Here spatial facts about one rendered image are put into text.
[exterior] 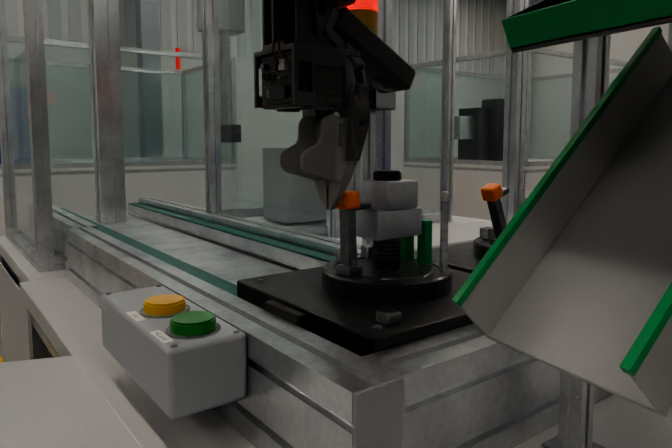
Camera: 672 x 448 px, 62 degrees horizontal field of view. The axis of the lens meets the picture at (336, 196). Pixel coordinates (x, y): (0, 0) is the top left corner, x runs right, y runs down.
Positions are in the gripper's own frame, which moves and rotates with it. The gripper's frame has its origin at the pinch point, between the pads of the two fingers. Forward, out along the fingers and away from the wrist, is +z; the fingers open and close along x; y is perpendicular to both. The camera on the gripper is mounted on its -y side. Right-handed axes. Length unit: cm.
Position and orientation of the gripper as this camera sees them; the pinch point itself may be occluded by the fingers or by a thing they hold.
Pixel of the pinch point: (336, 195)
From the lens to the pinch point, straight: 55.8
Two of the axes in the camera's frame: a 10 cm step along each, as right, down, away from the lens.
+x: 6.0, 0.8, -8.0
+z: 0.0, 10.0, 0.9
